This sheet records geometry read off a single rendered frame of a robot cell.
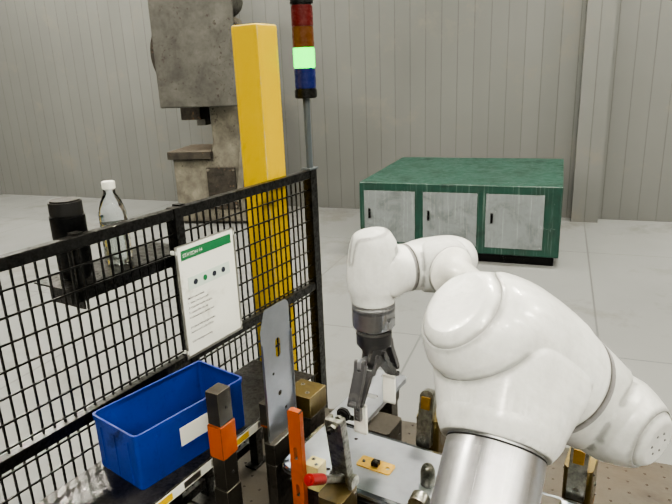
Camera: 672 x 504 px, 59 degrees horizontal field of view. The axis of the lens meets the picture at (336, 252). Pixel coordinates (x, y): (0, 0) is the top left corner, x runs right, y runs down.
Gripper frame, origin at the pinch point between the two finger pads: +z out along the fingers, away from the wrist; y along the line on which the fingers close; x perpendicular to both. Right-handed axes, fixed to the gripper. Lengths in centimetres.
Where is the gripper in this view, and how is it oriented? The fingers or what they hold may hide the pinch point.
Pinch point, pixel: (375, 412)
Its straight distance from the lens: 135.6
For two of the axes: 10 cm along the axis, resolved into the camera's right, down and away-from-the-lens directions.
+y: 5.1, -2.6, 8.2
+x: -8.6, -1.1, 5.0
